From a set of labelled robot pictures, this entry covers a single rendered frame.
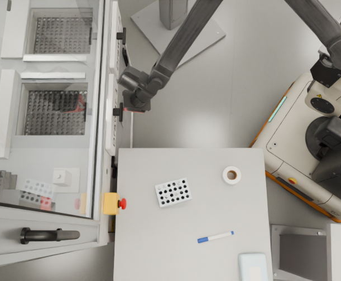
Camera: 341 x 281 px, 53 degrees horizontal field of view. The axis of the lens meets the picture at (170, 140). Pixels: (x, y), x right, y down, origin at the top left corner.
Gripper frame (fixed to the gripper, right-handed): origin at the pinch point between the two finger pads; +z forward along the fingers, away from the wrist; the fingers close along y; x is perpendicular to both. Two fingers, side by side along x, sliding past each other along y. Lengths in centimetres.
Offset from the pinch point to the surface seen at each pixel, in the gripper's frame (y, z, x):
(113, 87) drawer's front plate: 6.5, -2.0, -6.9
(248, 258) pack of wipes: -40, -12, 56
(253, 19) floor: -111, 40, -95
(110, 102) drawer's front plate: 7.3, -1.7, -0.8
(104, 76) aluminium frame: 11.2, -6.7, -8.2
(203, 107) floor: -76, 59, -32
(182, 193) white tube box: -22.1, 1.2, 31.3
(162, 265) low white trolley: -14, 6, 57
